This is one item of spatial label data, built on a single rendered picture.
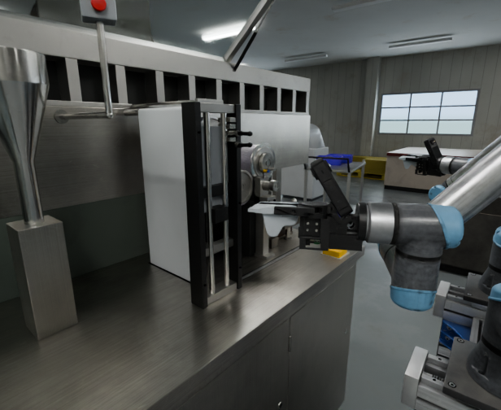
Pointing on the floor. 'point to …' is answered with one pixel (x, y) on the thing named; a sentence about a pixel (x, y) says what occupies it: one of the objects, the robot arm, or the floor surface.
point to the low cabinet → (400, 176)
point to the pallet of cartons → (376, 166)
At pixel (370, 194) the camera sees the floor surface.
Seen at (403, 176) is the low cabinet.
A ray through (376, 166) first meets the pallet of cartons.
